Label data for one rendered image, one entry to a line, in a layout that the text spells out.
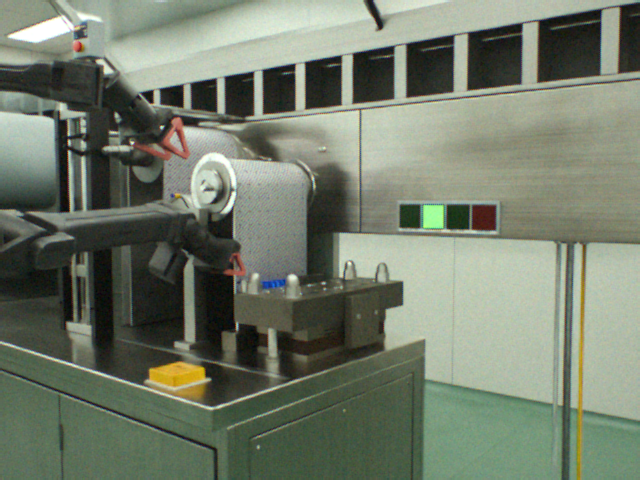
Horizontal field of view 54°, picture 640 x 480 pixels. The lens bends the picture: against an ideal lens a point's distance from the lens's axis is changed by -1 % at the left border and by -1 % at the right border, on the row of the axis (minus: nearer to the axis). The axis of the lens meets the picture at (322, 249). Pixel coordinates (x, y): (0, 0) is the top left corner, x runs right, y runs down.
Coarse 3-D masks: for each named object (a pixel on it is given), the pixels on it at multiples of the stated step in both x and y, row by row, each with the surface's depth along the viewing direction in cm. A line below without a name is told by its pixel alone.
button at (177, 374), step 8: (152, 368) 111; (160, 368) 111; (168, 368) 111; (176, 368) 111; (184, 368) 111; (192, 368) 111; (200, 368) 112; (152, 376) 111; (160, 376) 109; (168, 376) 108; (176, 376) 107; (184, 376) 109; (192, 376) 110; (200, 376) 111; (168, 384) 108; (176, 384) 107; (184, 384) 109
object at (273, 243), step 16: (240, 224) 135; (256, 224) 139; (272, 224) 143; (288, 224) 147; (304, 224) 152; (240, 240) 136; (256, 240) 139; (272, 240) 143; (288, 240) 148; (304, 240) 152; (240, 256) 136; (256, 256) 140; (272, 256) 144; (288, 256) 148; (304, 256) 152; (272, 272) 144; (288, 272) 148; (304, 272) 153
